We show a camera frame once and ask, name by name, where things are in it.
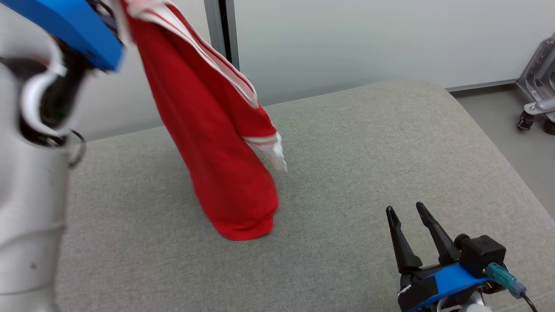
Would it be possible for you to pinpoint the right gripper with blue plate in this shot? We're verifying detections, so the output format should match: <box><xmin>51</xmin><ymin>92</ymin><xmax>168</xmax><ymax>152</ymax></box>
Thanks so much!
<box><xmin>386</xmin><ymin>202</ymin><xmax>491</xmax><ymax>312</ymax></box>

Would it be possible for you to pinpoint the grey baseboard strip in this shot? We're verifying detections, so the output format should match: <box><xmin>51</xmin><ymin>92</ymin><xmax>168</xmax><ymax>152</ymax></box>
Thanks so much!
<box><xmin>446</xmin><ymin>79</ymin><xmax>519</xmax><ymax>93</ymax></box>

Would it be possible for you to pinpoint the left gripper with blue plate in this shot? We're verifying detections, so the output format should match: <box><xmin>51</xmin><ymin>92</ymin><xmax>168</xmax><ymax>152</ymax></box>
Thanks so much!
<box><xmin>0</xmin><ymin>0</ymin><xmax>124</xmax><ymax>72</ymax></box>

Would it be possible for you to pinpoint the red jersey with white trim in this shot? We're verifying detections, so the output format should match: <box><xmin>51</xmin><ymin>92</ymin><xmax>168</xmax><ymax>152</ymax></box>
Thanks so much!
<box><xmin>114</xmin><ymin>0</ymin><xmax>289</xmax><ymax>241</ymax></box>

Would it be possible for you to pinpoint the silver metal frame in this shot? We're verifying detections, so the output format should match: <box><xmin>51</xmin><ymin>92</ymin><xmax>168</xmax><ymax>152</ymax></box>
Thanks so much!
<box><xmin>516</xmin><ymin>32</ymin><xmax>555</xmax><ymax>124</ymax></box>

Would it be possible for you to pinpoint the right camera cable teal connector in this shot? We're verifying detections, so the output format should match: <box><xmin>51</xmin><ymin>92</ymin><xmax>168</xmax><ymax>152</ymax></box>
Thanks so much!
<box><xmin>486</xmin><ymin>263</ymin><xmax>539</xmax><ymax>312</ymax></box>

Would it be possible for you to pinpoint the grey wall partition post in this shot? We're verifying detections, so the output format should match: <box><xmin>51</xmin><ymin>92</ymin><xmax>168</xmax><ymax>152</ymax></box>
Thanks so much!
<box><xmin>204</xmin><ymin>0</ymin><xmax>240</xmax><ymax>71</ymax></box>

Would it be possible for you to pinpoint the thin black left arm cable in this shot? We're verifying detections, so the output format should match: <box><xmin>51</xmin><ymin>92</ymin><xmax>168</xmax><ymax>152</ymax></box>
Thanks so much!
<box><xmin>66</xmin><ymin>129</ymin><xmax>87</xmax><ymax>169</ymax></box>

